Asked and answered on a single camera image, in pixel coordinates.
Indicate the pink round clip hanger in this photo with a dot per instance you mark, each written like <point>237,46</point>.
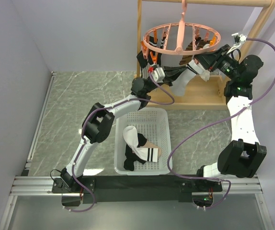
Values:
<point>211,35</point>

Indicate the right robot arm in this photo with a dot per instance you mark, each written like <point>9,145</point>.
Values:
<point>244,154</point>

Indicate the beige sock in basket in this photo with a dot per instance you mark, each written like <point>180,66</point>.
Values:
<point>151,145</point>

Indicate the aluminium rail frame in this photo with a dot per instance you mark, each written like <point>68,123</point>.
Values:
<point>45,186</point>

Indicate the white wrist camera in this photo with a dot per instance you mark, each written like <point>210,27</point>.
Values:
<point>239,40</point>
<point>157,73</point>

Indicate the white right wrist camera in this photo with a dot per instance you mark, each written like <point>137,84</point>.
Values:
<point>239,40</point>

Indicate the white sock with black stripes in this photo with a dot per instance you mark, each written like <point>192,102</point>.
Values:
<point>192,69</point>

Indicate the hanging black white striped sock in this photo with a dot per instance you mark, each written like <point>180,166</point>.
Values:
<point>153,43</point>

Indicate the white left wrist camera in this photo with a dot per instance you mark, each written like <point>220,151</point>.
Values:
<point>157,73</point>

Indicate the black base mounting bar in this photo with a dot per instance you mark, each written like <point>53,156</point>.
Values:
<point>147,188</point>

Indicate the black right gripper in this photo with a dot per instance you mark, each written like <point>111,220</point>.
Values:
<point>211,60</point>

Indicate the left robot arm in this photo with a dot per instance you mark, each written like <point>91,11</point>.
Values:
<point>98,123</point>

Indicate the wooden hanger rack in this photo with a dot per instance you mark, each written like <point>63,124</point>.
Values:
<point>200,94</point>

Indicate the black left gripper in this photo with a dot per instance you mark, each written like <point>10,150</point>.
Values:
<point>172,74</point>

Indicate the white plastic laundry basket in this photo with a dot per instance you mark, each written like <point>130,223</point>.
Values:
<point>153,124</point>

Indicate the hanging brown striped sock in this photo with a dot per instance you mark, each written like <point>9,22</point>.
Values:
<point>200,43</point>

